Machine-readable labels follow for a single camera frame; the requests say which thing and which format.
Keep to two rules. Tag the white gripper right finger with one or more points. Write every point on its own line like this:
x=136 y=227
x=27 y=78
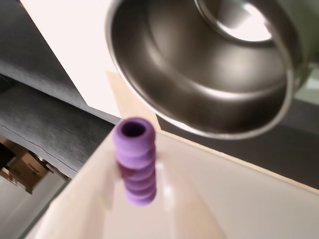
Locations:
x=236 y=199

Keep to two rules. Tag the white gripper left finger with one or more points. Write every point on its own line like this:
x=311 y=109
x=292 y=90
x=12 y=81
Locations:
x=87 y=199

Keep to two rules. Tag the purple ribbed pen grip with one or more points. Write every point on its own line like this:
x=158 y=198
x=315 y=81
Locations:
x=137 y=161

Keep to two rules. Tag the pale green steel cup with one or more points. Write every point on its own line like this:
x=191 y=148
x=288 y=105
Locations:
x=199 y=74

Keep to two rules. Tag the brown cardboard box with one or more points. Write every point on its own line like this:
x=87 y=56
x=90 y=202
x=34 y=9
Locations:
x=27 y=169

